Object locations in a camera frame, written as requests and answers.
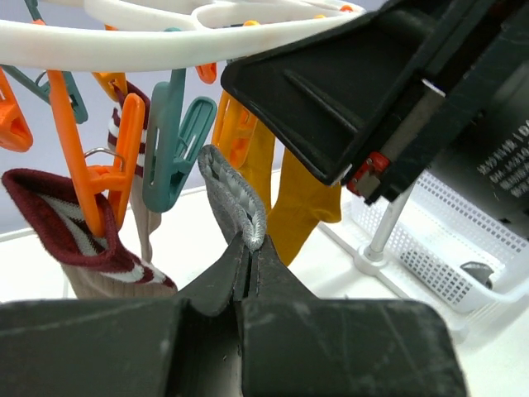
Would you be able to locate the teal clothes peg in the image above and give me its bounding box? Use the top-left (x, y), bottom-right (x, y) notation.
top-left (142, 69), bottom-right (217, 213)

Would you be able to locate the white plastic laundry basket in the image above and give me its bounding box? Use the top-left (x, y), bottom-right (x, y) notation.
top-left (347, 173), bottom-right (528, 313)

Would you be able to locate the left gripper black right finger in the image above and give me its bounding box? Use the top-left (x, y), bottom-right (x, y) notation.
top-left (241, 239), bottom-right (467, 396)

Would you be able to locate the white clothes drying rack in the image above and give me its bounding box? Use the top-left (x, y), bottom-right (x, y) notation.
top-left (320, 189), bottom-right (412, 299)

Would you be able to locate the maroon white striped sock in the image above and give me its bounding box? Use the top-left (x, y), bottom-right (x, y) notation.
top-left (107, 82), bottom-right (162, 262)

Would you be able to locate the mustard brown striped sock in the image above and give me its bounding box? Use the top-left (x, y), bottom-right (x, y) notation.
top-left (239, 121), bottom-right (275, 213)

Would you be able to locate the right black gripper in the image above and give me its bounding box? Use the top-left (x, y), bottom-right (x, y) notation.
top-left (221, 1), bottom-right (528, 237)

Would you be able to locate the white round clip hanger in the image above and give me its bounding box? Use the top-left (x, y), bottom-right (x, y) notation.
top-left (1, 1), bottom-right (365, 72)

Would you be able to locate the yellow orange clothes peg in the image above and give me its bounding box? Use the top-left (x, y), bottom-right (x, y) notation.
top-left (212, 90), bottom-right (257, 169)

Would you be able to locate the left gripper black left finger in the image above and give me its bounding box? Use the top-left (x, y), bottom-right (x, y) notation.
top-left (1, 237), bottom-right (248, 396)

